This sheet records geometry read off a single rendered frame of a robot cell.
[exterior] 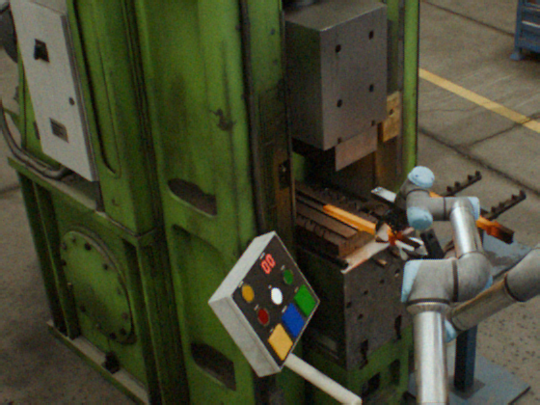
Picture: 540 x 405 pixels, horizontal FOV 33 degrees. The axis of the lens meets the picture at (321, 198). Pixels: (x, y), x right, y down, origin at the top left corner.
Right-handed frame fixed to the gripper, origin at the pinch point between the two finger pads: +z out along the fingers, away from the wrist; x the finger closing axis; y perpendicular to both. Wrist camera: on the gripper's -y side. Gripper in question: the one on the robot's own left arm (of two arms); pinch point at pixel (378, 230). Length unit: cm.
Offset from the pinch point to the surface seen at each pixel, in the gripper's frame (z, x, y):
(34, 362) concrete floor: 159, -70, -79
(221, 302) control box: -18, -74, -2
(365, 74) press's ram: -44, 2, -33
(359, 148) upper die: -22.6, -1.1, -21.2
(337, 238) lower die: 7.9, -9.6, -7.9
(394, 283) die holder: 26.0, 10.6, 12.5
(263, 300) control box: -13, -61, 3
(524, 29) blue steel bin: 153, 360, -117
